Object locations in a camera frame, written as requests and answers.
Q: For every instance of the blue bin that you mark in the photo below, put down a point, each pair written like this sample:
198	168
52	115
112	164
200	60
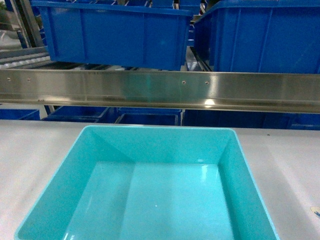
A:
260	36
105	34

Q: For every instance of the teal plastic bin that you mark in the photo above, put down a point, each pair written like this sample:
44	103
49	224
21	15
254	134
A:
151	183

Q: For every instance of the blue bin upper right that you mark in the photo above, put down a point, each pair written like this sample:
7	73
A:
260	36

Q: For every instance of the stainless steel shelf rail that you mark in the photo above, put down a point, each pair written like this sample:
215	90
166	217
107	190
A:
230	91

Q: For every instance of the blue bin upper left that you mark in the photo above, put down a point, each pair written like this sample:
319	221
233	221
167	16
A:
105	34

